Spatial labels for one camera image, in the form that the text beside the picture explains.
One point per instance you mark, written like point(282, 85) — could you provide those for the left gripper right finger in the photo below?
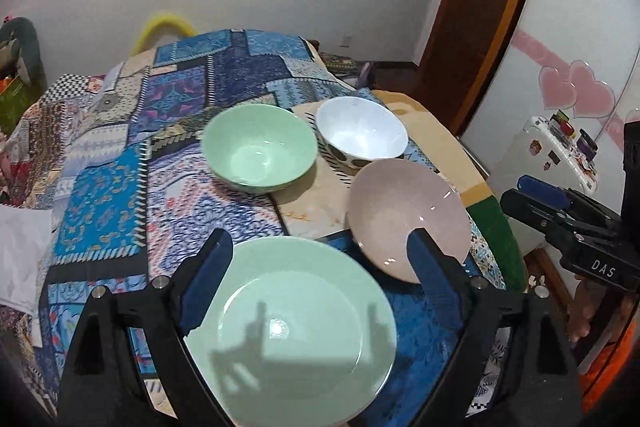
point(511, 365)

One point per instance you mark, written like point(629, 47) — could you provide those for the wooden wardrobe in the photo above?
point(465, 45)

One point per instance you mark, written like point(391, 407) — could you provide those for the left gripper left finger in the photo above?
point(101, 384)

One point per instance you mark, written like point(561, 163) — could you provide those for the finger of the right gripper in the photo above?
point(549, 195)

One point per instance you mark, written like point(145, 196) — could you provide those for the white paper sheets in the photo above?
point(24, 237)

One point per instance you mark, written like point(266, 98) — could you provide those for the mint green bowl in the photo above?
point(258, 148)

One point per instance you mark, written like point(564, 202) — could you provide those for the patchwork patterned tablecloth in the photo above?
point(118, 163)

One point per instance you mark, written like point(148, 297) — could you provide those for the white dotted bowl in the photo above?
point(357, 131)

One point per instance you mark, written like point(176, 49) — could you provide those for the wall power socket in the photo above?
point(346, 41)

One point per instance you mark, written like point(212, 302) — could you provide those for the green storage box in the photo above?
point(15, 99)

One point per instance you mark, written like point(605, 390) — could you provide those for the mint green plate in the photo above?
point(297, 334)

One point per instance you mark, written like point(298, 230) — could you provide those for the grey green plush cushion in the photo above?
point(20, 51)

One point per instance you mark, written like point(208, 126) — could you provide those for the white sliding door with hearts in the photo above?
point(604, 34)

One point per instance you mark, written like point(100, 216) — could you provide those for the right hand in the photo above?
point(586, 301)

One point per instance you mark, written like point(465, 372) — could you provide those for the pink bowl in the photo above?
point(390, 198)

